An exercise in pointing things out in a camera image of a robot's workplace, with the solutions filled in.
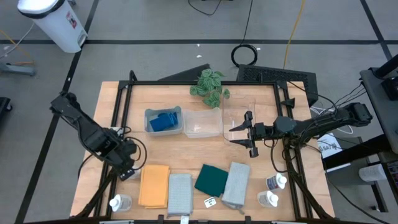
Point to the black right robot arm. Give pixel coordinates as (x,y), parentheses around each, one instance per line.
(326,123)

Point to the grey rounded pad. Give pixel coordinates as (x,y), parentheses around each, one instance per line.
(373,172)

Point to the grey waffle weave towel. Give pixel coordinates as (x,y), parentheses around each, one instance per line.
(180,194)
(236,185)

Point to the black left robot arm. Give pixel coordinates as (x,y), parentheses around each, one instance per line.
(90,133)

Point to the black aluminium table frame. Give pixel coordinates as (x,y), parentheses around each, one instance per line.
(202,83)

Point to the orange cloth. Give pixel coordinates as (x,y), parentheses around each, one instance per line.
(154,186)

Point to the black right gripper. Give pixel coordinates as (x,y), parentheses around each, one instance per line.
(262,132)

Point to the white plastic bottle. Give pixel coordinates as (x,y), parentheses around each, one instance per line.
(267,198)
(121,203)
(276,182)
(137,174)

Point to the artificial striped green plant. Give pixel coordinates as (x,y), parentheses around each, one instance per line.
(210,87)

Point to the dark green cloth napkin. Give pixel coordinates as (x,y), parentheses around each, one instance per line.
(211,180)

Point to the clear plastic bin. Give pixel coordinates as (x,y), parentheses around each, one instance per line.
(237,109)

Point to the grey desk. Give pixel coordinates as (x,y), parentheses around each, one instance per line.
(376,102)

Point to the grey floor stand foot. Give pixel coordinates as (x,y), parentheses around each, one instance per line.
(18,69)

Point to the black flat panel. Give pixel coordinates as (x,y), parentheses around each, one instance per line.
(189,74)

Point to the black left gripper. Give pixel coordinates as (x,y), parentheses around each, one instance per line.
(129,158)

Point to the white handwritten label card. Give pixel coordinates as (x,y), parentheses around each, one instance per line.
(210,202)

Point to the small white tag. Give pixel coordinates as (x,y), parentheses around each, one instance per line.
(184,219)

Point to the white pedal trash can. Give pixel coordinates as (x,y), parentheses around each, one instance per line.
(59,28)

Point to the translucent white plastic bin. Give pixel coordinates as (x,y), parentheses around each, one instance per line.
(202,124)

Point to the white paper note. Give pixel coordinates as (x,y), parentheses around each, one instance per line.
(329,147)

